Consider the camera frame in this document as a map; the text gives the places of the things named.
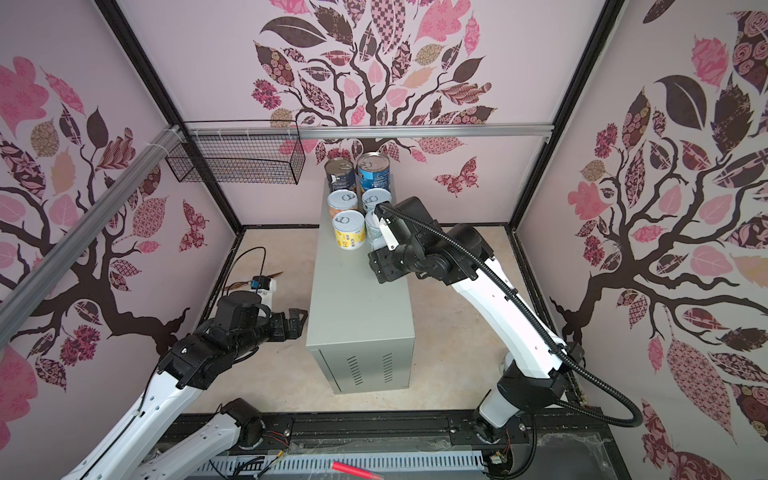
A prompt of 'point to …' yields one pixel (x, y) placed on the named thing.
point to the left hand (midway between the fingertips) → (290, 319)
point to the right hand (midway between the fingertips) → (386, 253)
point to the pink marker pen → (355, 470)
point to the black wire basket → (239, 151)
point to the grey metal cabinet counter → (361, 330)
